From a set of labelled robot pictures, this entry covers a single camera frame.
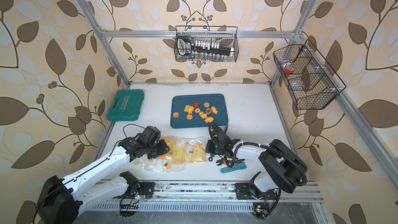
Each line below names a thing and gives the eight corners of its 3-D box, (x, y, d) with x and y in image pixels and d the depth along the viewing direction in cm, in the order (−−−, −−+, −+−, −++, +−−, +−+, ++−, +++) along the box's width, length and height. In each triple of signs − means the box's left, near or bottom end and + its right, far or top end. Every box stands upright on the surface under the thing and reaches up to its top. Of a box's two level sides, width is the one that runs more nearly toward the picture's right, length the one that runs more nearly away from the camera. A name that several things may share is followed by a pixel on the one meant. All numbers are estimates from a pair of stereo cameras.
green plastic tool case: (108, 122, 102) (103, 117, 97) (121, 94, 118) (117, 88, 113) (137, 122, 102) (134, 117, 97) (146, 94, 118) (144, 88, 113)
